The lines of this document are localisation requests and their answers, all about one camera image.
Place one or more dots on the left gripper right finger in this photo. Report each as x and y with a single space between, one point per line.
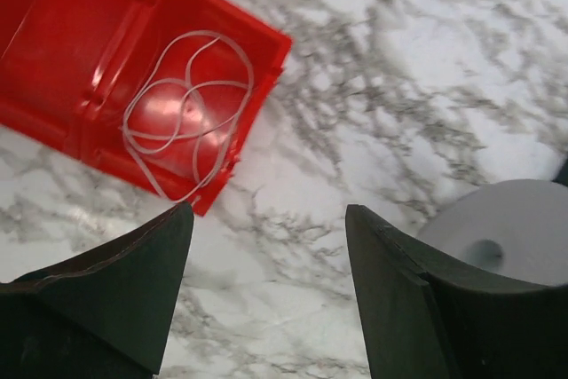
425 314

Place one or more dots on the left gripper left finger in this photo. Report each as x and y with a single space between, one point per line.
103 314

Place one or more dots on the white cable spool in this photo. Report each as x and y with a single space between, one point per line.
515 228

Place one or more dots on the red plastic bin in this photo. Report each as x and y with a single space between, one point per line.
159 93

